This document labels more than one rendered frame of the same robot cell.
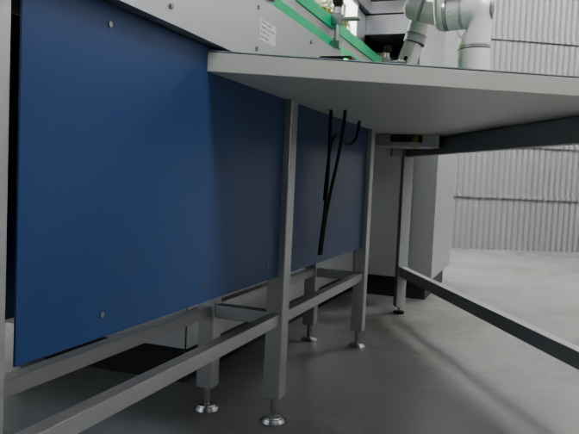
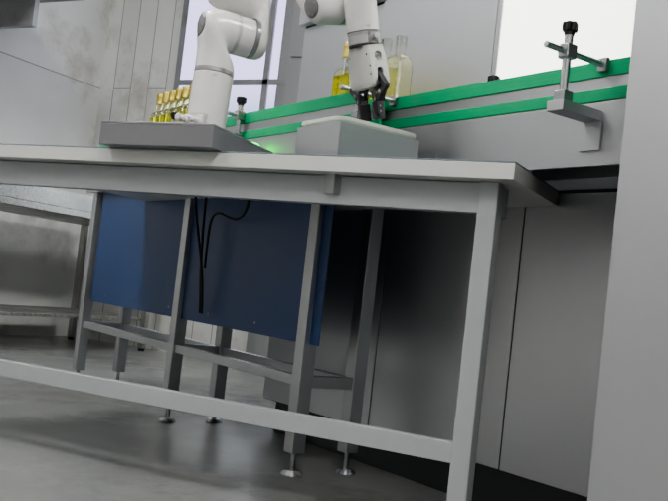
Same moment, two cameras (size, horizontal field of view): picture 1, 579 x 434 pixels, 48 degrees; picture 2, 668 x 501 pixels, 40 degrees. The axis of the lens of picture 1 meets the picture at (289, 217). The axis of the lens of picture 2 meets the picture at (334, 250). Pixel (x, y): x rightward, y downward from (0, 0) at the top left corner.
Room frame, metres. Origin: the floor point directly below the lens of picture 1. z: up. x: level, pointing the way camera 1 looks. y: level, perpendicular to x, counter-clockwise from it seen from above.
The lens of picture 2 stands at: (3.47, -2.11, 0.46)
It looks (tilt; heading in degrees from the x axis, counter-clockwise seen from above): 3 degrees up; 125
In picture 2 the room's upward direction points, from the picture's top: 6 degrees clockwise
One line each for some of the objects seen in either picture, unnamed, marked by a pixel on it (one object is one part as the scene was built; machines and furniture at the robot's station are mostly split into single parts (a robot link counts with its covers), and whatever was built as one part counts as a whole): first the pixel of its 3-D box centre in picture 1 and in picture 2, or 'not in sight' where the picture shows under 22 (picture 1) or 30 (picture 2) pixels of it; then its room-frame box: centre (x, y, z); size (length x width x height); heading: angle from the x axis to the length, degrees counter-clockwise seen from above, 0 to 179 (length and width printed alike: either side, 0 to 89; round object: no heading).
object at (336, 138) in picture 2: not in sight; (366, 153); (2.34, -0.39, 0.79); 0.27 x 0.17 x 0.08; 70
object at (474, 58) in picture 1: (478, 76); (205, 104); (1.97, -0.54, 0.87); 0.16 x 0.13 x 0.15; 95
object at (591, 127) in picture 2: not in sight; (573, 84); (2.86, -0.51, 0.90); 0.17 x 0.05 x 0.23; 70
